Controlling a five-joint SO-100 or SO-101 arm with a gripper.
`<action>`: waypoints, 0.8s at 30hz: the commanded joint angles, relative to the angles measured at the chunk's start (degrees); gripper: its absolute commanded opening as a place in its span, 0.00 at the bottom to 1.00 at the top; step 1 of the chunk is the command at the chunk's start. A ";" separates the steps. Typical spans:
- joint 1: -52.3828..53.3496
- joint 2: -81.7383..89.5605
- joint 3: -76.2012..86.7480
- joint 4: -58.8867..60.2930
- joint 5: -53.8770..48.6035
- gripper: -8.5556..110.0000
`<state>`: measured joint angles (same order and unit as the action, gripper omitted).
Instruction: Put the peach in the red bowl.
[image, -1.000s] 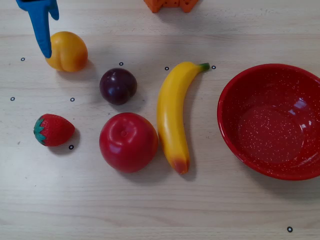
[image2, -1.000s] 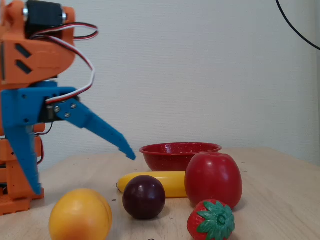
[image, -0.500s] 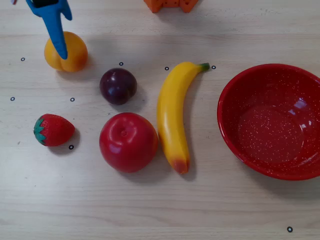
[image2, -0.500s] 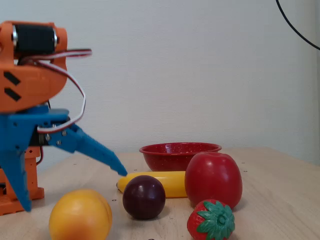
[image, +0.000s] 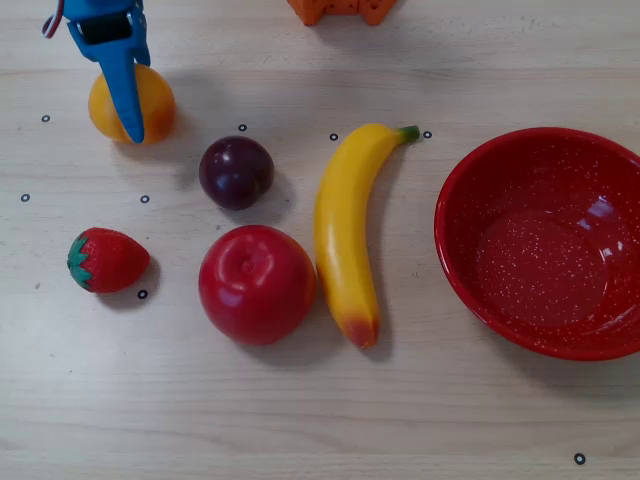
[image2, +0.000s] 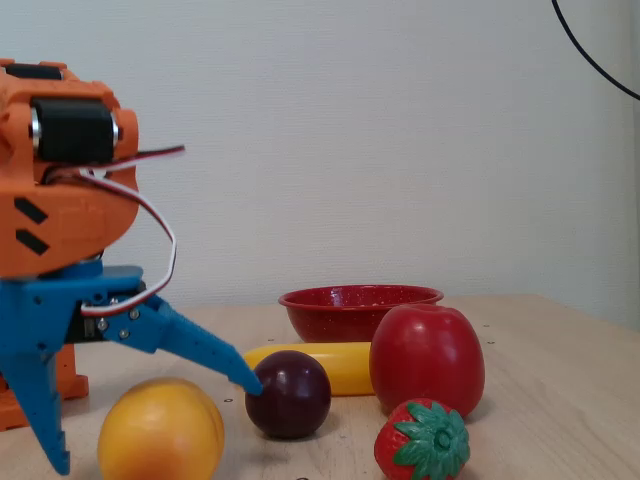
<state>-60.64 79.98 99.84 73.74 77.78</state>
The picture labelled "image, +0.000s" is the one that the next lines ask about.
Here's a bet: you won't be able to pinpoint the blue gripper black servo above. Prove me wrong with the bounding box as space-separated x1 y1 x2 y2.
62 0 152 146

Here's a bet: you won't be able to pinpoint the yellow orange toy peach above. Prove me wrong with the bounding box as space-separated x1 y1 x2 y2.
88 63 177 146

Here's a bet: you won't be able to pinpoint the red speckled enamel bowl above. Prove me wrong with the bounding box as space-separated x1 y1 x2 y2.
433 126 640 362

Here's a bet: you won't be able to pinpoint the dark purple toy plum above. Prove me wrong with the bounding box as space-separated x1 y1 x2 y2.
198 135 276 211

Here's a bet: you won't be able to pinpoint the red toy strawberry green leaves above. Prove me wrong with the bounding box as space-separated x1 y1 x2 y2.
66 226 151 295

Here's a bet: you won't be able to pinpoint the red toy apple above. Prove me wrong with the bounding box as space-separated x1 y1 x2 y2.
198 224 318 347

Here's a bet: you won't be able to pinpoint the yellow toy banana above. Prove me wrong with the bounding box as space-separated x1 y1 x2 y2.
313 123 421 350

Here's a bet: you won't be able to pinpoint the white red black servo wire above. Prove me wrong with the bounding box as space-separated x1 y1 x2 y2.
41 0 69 39

